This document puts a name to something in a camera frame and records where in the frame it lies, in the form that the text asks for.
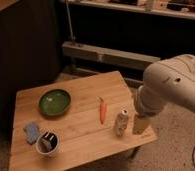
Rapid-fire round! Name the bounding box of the orange carrot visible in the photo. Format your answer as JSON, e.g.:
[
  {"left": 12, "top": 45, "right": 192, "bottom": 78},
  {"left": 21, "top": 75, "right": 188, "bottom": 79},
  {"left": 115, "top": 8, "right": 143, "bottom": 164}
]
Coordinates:
[{"left": 99, "top": 97, "right": 107, "bottom": 124}]

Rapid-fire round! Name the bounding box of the vertical metal pole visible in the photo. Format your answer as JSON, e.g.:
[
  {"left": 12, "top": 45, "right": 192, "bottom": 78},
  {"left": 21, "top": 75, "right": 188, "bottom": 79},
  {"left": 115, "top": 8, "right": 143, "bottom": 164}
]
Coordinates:
[{"left": 65, "top": 0, "right": 76, "bottom": 45}]

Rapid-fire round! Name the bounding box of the metal shelf rail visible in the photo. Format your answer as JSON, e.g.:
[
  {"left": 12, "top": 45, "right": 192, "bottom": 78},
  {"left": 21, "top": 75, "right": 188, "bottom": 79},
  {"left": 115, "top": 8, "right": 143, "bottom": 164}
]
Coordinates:
[{"left": 62, "top": 41, "right": 160, "bottom": 76}]

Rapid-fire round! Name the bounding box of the wooden table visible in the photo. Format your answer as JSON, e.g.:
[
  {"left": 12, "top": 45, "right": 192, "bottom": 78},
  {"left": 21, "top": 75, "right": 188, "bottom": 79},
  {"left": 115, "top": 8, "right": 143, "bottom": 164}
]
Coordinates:
[{"left": 9, "top": 71, "right": 157, "bottom": 171}]

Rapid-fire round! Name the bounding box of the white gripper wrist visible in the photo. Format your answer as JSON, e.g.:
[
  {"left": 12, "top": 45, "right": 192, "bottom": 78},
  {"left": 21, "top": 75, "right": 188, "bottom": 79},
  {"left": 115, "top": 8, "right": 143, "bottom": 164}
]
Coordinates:
[{"left": 133, "top": 87, "right": 158, "bottom": 135}]

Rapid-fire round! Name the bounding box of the small patterned bottle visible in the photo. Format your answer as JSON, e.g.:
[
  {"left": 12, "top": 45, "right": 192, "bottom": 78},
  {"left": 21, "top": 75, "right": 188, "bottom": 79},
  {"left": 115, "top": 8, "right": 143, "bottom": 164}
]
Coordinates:
[{"left": 114, "top": 110, "right": 129, "bottom": 137}]

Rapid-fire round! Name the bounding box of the dark item in cup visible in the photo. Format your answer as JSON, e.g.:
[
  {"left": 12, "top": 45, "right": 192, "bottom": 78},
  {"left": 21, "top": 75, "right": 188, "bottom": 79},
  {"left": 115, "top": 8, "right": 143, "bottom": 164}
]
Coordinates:
[{"left": 41, "top": 132, "right": 55, "bottom": 151}]

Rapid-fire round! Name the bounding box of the white cup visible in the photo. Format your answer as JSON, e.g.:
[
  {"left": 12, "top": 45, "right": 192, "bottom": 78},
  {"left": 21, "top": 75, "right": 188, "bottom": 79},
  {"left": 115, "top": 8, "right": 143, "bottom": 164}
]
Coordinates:
[{"left": 36, "top": 132, "right": 60, "bottom": 157}]

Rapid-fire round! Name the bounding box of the upper wooden shelf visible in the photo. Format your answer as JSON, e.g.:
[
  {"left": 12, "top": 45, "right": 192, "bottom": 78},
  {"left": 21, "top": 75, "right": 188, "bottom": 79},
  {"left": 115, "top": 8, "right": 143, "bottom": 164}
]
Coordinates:
[{"left": 60, "top": 0, "right": 195, "bottom": 20}]

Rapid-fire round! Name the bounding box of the green bowl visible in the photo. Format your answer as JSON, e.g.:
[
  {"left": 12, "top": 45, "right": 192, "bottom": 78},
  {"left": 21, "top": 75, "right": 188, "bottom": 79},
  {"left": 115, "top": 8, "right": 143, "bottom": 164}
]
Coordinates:
[{"left": 39, "top": 89, "right": 71, "bottom": 116}]

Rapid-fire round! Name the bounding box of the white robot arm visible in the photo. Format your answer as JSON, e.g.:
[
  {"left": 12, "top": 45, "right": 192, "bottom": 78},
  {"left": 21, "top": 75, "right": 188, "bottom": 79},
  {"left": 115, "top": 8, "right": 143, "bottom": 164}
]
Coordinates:
[{"left": 132, "top": 54, "right": 195, "bottom": 134}]

